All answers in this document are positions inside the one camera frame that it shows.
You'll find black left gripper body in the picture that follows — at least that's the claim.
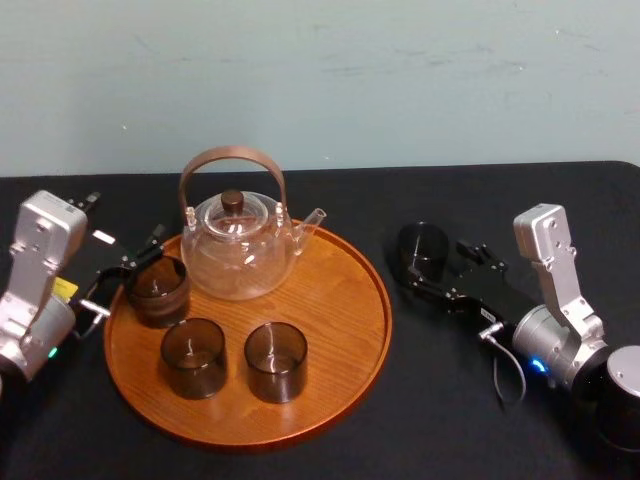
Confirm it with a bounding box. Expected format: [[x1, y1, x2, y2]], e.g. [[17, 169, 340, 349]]
[[53, 225, 137, 304]]

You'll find thin dark cable silver plug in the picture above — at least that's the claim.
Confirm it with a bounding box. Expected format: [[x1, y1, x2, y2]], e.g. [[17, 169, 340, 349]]
[[478, 322, 529, 411], [69, 298, 112, 342]]

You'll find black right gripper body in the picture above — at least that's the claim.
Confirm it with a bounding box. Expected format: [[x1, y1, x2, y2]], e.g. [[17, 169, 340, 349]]
[[451, 266, 540, 327]]

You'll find glass teapot with brown handle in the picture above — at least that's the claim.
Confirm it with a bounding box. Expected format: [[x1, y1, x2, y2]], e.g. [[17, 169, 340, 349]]
[[178, 144, 329, 302]]

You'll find smoked glass tumbler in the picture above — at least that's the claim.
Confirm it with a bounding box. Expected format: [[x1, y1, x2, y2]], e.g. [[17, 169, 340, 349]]
[[158, 317, 230, 401], [243, 321, 309, 405], [124, 255, 192, 330], [397, 221, 450, 287]]

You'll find black table cloth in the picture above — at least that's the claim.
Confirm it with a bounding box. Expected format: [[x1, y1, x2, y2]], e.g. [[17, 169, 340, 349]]
[[0, 159, 640, 480]]

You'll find round wooden tray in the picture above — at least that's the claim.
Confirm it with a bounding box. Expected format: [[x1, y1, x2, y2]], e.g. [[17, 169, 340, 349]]
[[103, 218, 394, 448]]

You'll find glass lid with brown knob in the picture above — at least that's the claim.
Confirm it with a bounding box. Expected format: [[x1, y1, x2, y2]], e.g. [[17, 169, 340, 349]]
[[205, 188, 264, 236]]

